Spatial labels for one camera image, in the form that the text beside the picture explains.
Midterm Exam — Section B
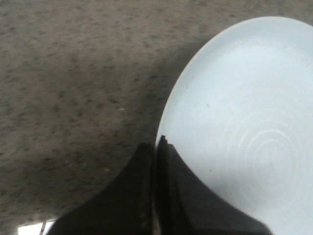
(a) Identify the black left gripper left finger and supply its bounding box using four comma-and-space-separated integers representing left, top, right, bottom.
48, 143, 154, 235

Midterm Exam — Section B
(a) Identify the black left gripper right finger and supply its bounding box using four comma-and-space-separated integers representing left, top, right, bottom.
156, 136, 271, 235

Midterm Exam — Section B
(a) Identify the light blue round plate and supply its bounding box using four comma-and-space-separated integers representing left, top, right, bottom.
156, 16, 313, 235

